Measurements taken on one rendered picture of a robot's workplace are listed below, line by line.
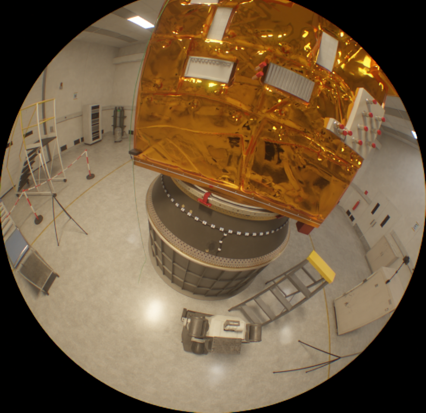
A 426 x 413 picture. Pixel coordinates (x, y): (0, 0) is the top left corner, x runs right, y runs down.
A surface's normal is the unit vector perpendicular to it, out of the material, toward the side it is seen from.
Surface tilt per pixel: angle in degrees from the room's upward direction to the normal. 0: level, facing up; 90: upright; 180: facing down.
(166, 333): 0
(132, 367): 0
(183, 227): 62
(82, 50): 90
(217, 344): 0
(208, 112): 83
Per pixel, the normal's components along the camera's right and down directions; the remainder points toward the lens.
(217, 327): 0.24, -0.77
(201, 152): -0.15, 0.52
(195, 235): -0.22, 0.07
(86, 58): 0.95, 0.31
